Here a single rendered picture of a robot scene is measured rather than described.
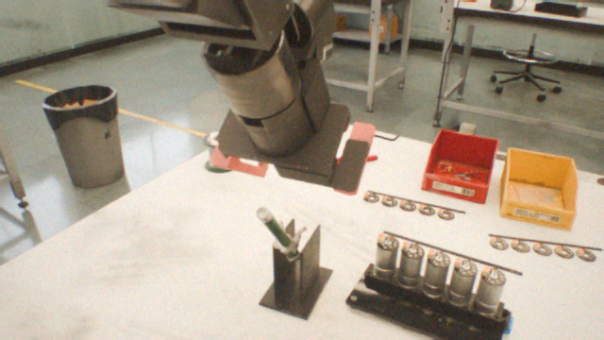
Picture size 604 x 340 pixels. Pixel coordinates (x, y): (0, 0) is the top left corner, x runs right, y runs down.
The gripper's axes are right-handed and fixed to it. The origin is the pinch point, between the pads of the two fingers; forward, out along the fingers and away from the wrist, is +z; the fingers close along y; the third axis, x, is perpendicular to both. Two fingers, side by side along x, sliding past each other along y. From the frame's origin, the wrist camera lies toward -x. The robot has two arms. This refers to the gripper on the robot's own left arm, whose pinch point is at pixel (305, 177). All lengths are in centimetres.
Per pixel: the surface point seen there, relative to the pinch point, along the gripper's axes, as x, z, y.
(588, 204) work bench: -17.7, 29.1, -34.7
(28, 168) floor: -27, 126, 202
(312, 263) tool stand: 6.8, 7.2, -1.5
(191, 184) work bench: -2.8, 18.6, 25.2
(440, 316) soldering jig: 8.3, 9.7, -15.7
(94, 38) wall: -215, 239, 373
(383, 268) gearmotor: 4.9, 9.0, -8.8
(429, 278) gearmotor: 5.0, 8.0, -13.8
